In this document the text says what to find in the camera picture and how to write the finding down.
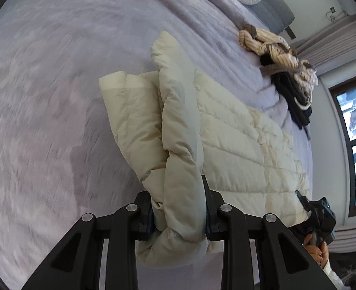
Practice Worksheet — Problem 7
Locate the right forearm white sleeve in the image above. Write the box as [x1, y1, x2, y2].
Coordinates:
[323, 261, 351, 290]

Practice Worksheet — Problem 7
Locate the grey curtain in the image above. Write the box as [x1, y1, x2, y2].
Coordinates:
[293, 15, 356, 75]

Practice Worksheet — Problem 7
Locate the person's right hand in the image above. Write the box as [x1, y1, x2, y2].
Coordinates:
[303, 234, 329, 269]

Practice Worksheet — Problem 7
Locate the lavender bed blanket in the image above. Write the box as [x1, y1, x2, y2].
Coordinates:
[0, 0, 312, 289]

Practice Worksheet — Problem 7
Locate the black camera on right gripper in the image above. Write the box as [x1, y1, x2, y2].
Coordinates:
[309, 197, 336, 247]

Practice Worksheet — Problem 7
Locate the black garment on bed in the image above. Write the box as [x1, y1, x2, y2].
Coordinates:
[260, 54, 312, 140]

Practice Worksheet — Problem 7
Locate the cream puffer jacket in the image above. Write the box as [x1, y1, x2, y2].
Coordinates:
[99, 32, 310, 268]

